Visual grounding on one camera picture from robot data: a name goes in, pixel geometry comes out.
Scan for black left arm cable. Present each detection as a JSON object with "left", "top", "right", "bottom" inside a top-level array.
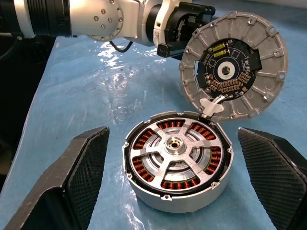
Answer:
[{"left": 109, "top": 40, "right": 134, "bottom": 53}]

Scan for silver motor housing copper coils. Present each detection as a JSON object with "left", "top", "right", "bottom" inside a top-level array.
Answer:
[{"left": 122, "top": 110, "right": 234, "bottom": 214}]

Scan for spoked rotor black rim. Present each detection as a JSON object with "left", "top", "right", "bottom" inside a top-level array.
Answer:
[{"left": 128, "top": 118, "right": 226, "bottom": 197}]

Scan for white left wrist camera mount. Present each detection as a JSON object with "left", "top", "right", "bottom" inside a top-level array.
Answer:
[{"left": 152, "top": 0, "right": 192, "bottom": 48}]

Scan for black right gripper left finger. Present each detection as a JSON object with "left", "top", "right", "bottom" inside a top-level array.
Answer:
[{"left": 4, "top": 126, "right": 110, "bottom": 230}]

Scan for silver motor lid circuit board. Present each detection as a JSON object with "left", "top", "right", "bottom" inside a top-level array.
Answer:
[{"left": 179, "top": 11, "right": 289, "bottom": 123}]

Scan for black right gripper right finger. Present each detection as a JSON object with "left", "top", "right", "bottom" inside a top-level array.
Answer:
[{"left": 236, "top": 127, "right": 307, "bottom": 230}]

